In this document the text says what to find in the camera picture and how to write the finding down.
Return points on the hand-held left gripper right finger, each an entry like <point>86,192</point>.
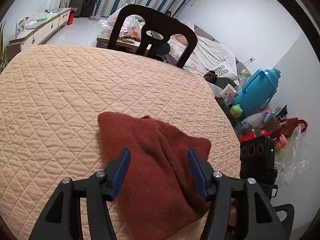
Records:
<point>196,172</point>

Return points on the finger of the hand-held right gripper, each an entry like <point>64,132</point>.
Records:
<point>292,222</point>

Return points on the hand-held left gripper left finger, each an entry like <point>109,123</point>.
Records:
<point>122,170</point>

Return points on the rust red knit sweater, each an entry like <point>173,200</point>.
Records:
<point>155,155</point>

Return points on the red water bottle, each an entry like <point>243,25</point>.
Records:
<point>250,137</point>

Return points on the clear plastic bag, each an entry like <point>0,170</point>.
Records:
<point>292,160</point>

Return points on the dark red tote bag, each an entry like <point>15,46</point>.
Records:
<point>291,127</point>

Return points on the green frog toy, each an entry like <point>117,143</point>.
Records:
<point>235,110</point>

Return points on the blue thermos jug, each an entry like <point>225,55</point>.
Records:
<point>257,90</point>

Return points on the white patterned cup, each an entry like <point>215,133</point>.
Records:
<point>227,92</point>

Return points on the brown patterned pouch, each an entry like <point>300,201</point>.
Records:
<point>209,76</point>

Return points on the peach quilted blanket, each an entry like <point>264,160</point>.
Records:
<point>75,85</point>

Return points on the white printed shirt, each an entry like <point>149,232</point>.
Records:
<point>225,66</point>

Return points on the grey sofa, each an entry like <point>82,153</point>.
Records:
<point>212,50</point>

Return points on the coffee table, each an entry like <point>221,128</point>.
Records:
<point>125,45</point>

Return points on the dark blue round stool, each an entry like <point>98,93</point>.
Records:
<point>163,48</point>

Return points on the pink cushion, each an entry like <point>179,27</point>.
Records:
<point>181,38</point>

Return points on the plastic bag of snacks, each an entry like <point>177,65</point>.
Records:
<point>130,28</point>

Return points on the cream low cabinet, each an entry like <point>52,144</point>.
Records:
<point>42,31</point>

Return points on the black wooden chair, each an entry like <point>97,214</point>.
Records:
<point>155,12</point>

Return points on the red bin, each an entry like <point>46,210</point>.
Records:
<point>71,17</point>

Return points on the black backpack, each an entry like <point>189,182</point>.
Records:
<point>76,0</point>
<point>89,1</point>

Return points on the picture frame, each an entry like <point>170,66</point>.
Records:
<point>65,2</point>

